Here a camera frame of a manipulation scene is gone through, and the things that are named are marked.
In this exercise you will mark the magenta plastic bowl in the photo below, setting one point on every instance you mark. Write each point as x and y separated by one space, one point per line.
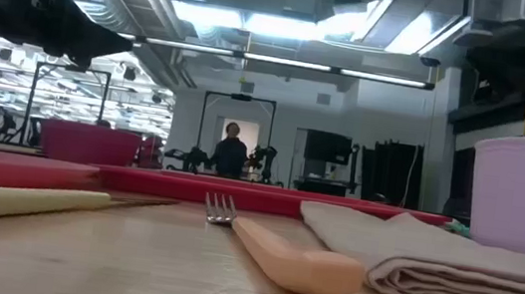
89 143

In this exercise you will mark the black metal stand frame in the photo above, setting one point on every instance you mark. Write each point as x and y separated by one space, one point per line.
30 103

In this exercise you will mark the standing person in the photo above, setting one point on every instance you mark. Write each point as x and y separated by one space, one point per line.
229 158

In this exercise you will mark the red plastic tray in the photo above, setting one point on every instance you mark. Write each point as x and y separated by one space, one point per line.
197 191

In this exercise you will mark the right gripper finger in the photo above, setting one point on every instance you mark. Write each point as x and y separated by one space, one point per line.
495 70

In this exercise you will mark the teal pen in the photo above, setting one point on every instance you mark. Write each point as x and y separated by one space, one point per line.
456 227

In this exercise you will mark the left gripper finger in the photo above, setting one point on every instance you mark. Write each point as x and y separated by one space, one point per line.
94 43

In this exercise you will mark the black background robot arm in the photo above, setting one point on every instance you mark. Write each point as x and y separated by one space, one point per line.
193 158
266 160

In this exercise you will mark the beige cloth napkin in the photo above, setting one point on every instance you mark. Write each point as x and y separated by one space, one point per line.
429 258

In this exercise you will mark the long ceiling strip lamp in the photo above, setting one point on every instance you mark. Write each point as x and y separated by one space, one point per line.
288 62

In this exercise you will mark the black background rig frame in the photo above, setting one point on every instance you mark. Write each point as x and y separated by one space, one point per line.
241 97

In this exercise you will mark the pink round plate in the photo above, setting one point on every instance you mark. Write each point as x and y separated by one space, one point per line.
13 171

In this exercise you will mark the lilac plastic mug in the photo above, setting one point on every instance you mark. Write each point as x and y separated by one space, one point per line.
522 194

